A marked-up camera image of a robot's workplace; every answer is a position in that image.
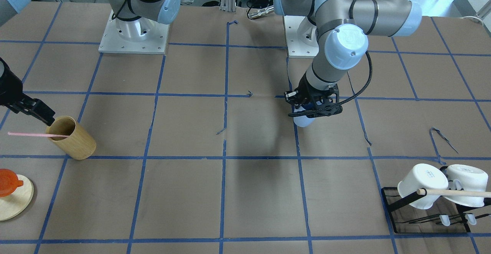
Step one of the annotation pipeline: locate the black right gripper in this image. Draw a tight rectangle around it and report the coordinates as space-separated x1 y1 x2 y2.
0 58 56 126

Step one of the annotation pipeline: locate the white mug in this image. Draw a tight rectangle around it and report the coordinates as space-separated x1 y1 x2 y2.
397 163 448 198
444 164 489 208

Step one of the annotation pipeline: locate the orange plastic cup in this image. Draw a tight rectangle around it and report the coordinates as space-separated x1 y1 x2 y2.
0 168 23 198

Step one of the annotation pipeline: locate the white mug far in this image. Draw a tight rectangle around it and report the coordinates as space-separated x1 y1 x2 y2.
444 164 489 208

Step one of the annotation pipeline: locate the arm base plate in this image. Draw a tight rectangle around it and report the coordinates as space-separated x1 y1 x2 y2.
283 16 319 59
98 11 170 55

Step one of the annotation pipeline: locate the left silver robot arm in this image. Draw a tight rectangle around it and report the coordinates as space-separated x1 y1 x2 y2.
274 0 422 119

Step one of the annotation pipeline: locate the white mug near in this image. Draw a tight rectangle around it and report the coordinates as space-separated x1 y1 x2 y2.
397 163 448 198

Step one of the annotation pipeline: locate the wooden cylinder holder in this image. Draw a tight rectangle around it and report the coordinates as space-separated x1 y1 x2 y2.
44 116 97 160

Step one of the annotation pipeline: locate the black wire mug rack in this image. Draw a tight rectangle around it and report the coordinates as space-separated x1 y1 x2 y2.
381 165 490 234

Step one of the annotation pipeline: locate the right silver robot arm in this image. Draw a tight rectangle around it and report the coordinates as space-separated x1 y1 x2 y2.
0 0 181 126

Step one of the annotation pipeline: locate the wooden cup tree stand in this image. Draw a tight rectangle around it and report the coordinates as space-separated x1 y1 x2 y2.
0 174 35 221

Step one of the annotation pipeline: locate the light blue plastic cup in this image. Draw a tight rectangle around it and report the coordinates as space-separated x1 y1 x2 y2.
293 107 315 127

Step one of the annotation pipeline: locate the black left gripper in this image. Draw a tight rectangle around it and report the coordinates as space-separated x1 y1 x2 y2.
284 74 343 118

